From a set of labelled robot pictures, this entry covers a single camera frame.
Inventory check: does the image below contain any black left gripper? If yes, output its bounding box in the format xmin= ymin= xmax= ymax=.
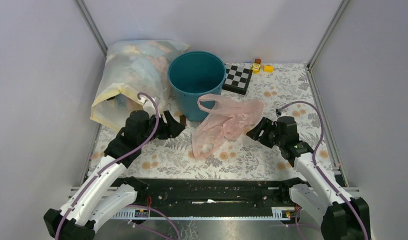
xmin=139 ymin=110 xmax=186 ymax=146

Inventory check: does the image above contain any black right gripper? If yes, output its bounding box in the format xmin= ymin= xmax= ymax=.
xmin=245 ymin=116 xmax=285 ymax=149

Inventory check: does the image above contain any pink plastic trash bag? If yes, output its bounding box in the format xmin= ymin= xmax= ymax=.
xmin=192 ymin=93 xmax=264 ymax=159

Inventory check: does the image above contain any teal plastic trash bin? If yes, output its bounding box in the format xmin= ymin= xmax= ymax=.
xmin=167 ymin=51 xmax=226 ymax=122

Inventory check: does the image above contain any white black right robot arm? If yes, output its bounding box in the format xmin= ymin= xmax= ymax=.
xmin=247 ymin=116 xmax=371 ymax=240

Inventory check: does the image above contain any small brown wooden block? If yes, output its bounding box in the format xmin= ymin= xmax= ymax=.
xmin=179 ymin=115 xmax=187 ymax=127

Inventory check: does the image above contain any floral patterned table mat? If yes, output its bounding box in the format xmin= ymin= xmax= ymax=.
xmin=88 ymin=62 xmax=334 ymax=181

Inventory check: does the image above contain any black white checkerboard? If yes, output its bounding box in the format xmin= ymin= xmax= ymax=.
xmin=222 ymin=63 xmax=252 ymax=95

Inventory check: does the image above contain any yellow toy block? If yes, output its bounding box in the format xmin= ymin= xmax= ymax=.
xmin=263 ymin=65 xmax=274 ymax=73

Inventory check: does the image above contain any yellow toy figure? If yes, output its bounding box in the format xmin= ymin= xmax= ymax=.
xmin=251 ymin=62 xmax=261 ymax=74

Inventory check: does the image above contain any large translucent yellow-trimmed bag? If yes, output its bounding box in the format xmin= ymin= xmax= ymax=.
xmin=90 ymin=40 xmax=189 ymax=132

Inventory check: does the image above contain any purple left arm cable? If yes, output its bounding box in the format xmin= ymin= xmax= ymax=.
xmin=54 ymin=92 xmax=161 ymax=240

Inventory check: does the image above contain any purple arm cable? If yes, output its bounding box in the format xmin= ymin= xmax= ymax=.
xmin=54 ymin=92 xmax=161 ymax=240
xmin=276 ymin=100 xmax=369 ymax=240

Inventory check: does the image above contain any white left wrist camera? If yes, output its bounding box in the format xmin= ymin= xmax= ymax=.
xmin=143 ymin=100 xmax=156 ymax=117

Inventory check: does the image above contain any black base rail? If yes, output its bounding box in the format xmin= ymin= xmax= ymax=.
xmin=83 ymin=177 xmax=310 ymax=218

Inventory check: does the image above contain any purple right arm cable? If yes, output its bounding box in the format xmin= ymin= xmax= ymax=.
xmin=276 ymin=100 xmax=369 ymax=240

